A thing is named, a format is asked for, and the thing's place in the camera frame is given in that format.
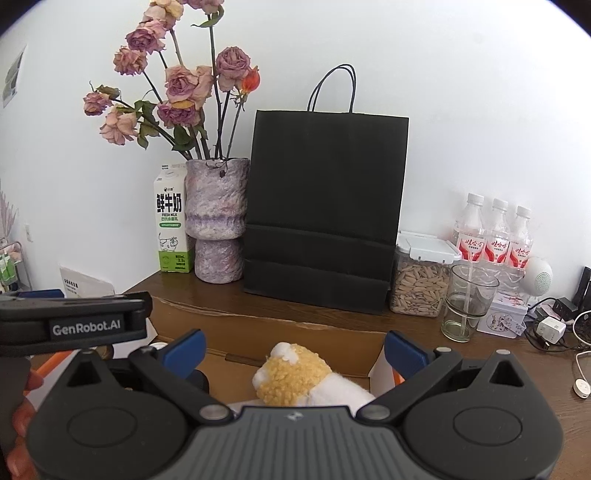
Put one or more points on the seed storage jar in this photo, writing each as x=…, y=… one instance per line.
x=422, y=274

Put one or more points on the white tin box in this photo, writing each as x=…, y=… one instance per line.
x=505, y=317

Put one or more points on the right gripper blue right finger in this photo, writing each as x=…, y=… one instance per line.
x=404, y=355

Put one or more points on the metal wire rack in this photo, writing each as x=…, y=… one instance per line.
x=14, y=272

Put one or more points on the water bottle left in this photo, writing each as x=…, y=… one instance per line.
x=469, y=233

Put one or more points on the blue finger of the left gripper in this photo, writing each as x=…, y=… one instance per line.
x=47, y=293

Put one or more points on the white charging cable puck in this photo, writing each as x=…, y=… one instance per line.
x=581, y=332

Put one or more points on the yellow white plush toy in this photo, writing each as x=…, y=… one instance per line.
x=294, y=376

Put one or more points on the red cardboard box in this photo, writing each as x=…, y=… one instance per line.
x=237, y=346

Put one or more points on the white power adapter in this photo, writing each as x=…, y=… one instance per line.
x=551, y=330

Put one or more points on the water bottle middle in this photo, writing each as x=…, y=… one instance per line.
x=497, y=238

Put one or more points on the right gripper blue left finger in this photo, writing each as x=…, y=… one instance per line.
x=182, y=356

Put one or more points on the dried pink roses bouquet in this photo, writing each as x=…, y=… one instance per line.
x=195, y=110

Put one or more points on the water bottle right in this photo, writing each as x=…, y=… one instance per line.
x=521, y=241

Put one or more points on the black paper bag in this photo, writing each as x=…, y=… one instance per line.
x=323, y=207

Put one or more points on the drinking glass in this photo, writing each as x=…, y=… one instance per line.
x=470, y=295

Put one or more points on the person hand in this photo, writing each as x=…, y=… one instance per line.
x=18, y=460

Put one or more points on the water bottle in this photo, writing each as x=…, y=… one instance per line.
x=497, y=238
x=469, y=233
x=521, y=241

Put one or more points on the purple ceramic vase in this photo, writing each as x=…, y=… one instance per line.
x=215, y=216

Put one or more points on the milk carton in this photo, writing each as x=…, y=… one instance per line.
x=175, y=247

